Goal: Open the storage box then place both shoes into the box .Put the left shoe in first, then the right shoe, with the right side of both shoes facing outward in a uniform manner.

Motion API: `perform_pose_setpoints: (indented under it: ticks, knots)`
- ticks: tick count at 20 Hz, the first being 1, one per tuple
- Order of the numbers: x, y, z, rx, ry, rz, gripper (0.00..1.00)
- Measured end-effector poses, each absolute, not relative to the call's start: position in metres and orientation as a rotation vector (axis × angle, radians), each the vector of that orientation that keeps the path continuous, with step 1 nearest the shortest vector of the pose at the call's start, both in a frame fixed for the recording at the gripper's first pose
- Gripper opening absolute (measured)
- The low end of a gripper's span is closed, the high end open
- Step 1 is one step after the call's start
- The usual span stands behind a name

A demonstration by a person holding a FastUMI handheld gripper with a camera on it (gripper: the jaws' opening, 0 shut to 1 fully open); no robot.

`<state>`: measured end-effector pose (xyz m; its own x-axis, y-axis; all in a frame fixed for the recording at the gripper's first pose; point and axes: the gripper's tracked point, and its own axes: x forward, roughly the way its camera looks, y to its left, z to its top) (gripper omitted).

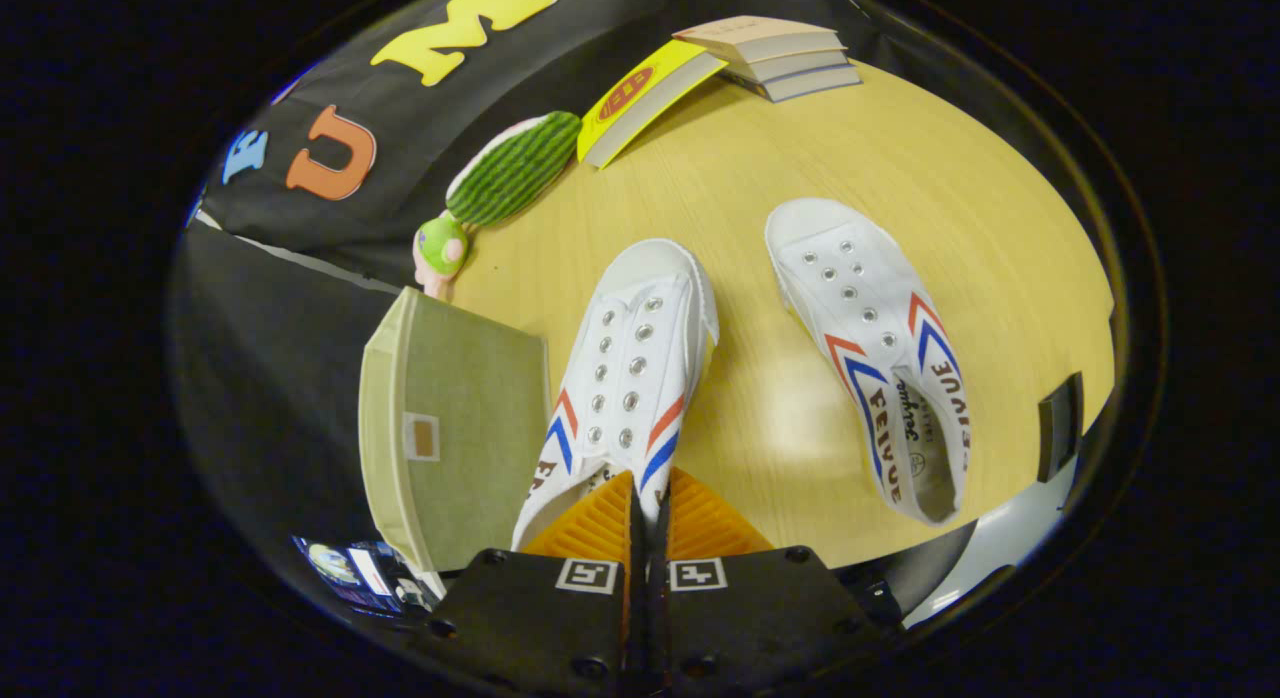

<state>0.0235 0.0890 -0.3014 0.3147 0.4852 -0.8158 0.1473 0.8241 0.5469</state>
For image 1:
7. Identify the thick paperback book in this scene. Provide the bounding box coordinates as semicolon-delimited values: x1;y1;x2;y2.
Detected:
720;46;849;84
735;63;861;103

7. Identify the black chair armrest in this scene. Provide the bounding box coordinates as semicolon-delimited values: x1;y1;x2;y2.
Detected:
1037;373;1084;484

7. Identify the watermelon slice plush toy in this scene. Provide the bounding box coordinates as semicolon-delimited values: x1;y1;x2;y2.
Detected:
446;111;583;229

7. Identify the green and pink plush toy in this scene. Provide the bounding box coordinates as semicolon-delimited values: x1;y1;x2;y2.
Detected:
413;213;471;301

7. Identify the yellow cover book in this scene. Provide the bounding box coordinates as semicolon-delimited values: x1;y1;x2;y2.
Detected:
577;40;729;169

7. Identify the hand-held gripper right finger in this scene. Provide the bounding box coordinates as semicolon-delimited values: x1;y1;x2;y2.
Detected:
645;466;886;698

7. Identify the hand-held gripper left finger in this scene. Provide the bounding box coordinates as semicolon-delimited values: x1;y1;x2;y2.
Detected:
425;470;646;698

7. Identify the black backdrop cloth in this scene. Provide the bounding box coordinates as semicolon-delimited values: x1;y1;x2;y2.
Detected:
170;0;951;599

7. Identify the beige cover book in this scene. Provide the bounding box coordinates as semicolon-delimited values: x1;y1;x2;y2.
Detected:
672;16;839;64

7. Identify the beige fabric storage box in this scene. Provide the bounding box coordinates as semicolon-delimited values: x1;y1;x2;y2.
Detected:
358;286;551;574

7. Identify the white canvas shoe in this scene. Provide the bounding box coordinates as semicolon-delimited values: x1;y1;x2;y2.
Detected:
765;198;973;527
510;238;721;554

